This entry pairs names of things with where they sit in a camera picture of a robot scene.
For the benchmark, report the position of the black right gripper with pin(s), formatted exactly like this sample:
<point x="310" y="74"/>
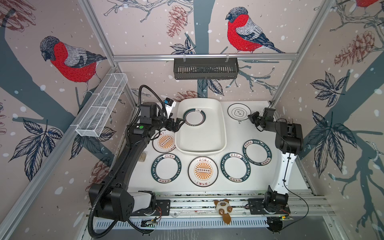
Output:
<point x="253" y="117"/>

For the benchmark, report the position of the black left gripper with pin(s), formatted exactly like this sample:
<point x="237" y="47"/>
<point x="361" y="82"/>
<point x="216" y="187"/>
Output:
<point x="176" y="124"/>

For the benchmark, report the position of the small white green-rimmed plate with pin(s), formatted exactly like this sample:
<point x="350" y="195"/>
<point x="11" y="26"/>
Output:
<point x="239" y="112"/>

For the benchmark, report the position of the green red ringed plate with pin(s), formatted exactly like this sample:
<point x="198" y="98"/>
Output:
<point x="194" y="117"/>

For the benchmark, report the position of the green hao shi plate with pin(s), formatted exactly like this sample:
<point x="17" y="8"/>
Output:
<point x="235" y="167"/>
<point x="257" y="152"/>
<point x="166" y="168"/>

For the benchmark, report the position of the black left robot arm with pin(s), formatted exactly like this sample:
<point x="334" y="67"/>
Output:
<point x="110" y="199"/>

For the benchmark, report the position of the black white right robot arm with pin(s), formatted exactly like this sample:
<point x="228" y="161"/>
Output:
<point x="289" y="141"/>

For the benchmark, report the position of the white plastic bin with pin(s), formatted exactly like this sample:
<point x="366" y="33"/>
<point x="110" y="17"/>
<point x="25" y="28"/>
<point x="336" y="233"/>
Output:
<point x="207" y="139"/>

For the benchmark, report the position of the orange sunburst plate left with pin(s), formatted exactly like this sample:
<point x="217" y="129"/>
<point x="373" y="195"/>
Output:
<point x="165" y="143"/>

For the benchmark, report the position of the orange sunburst plate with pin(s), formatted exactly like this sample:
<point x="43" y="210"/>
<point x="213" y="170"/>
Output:
<point x="165" y="143"/>
<point x="203" y="172"/>

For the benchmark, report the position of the orange sunburst plate centre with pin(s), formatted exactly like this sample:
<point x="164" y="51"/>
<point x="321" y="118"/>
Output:
<point x="203" y="172"/>

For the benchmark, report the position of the brown plush toy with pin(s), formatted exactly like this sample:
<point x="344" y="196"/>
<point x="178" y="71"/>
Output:
<point x="223" y="208"/>

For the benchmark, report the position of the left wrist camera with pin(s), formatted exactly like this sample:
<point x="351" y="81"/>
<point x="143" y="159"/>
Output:
<point x="169" y="105"/>

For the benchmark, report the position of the black wire wall basket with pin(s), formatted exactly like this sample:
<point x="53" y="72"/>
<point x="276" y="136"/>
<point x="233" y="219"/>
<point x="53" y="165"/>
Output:
<point x="206" y="69"/>

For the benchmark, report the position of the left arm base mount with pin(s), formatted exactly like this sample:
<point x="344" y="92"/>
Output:
<point x="156" y="207"/>

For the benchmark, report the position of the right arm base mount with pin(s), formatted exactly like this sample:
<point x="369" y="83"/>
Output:
<point x="272" y="203"/>

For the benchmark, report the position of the aluminium rail base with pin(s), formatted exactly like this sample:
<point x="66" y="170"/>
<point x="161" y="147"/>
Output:
<point x="198" y="212"/>

